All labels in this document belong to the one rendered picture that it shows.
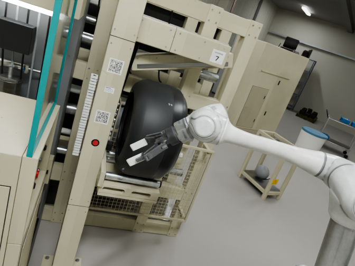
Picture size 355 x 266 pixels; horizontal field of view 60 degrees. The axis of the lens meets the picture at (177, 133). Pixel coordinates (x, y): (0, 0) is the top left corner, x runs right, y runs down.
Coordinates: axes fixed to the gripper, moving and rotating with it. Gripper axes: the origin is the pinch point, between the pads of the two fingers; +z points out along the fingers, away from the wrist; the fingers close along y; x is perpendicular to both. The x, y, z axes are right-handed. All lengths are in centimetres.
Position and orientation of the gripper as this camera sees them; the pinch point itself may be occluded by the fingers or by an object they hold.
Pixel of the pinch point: (132, 154)
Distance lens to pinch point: 127.0
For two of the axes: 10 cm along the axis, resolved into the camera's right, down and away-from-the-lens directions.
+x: 4.3, 8.3, 3.6
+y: 0.4, 3.8, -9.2
